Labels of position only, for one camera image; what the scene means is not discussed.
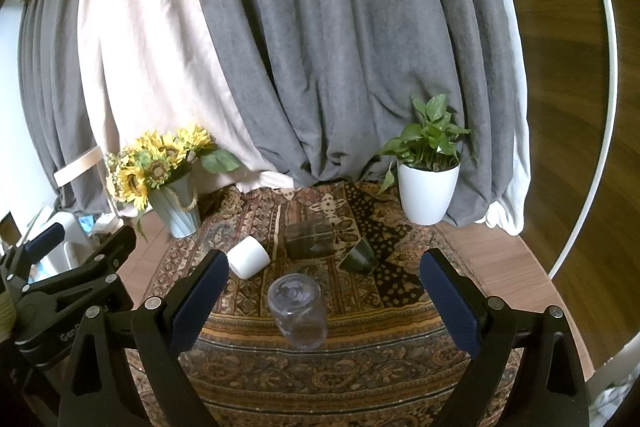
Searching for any beige curtain tieback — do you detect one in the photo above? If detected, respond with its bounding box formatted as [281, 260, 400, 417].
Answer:
[53, 146, 104, 188]

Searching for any white plastic object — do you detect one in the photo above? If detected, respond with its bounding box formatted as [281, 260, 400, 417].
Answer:
[29, 209, 97, 279]

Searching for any white cup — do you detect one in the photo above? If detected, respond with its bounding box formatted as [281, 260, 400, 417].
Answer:
[227, 236, 272, 280]

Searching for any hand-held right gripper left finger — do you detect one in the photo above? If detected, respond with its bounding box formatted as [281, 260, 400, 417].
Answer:
[59, 249, 231, 427]

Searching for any clear glass jar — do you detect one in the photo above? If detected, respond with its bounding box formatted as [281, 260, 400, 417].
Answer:
[267, 273, 329, 350]

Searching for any beige curtain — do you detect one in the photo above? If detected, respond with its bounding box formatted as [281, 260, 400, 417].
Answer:
[76, 0, 297, 195]

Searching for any wide grey curtain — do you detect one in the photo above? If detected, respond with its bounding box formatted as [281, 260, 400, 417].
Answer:
[186, 0, 522, 229]

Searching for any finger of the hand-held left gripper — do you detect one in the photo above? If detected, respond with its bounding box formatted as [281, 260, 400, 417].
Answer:
[0, 222, 67, 280]
[17, 226, 138, 303]

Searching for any pale blue ribbed vase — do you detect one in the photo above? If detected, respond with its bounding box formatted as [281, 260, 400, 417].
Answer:
[149, 172, 202, 238]

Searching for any sunflower bouquet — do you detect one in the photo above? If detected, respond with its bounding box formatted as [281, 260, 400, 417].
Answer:
[104, 124, 242, 214]

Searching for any narrow grey curtain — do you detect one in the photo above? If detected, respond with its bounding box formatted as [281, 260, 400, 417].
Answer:
[18, 0, 113, 215]

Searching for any white curved frame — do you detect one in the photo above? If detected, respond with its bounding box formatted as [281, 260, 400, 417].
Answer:
[546, 0, 617, 280]

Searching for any white sheer curtain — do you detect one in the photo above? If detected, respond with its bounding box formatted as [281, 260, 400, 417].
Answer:
[477, 0, 532, 236]

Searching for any green leafy plant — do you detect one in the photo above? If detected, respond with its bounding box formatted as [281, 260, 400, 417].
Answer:
[372, 94, 474, 196]

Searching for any patterned brown tablecloth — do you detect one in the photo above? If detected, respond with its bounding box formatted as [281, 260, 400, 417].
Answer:
[125, 181, 522, 427]

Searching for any dark transparent square container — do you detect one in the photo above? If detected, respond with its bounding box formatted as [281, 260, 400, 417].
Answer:
[284, 219, 335, 261]

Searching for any white plant pot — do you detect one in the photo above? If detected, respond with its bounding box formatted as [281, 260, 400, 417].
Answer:
[397, 159, 461, 226]

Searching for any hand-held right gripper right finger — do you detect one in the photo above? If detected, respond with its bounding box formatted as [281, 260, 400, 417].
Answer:
[419, 248, 592, 427]

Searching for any dark green cup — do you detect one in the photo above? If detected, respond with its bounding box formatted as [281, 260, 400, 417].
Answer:
[338, 237, 380, 276]

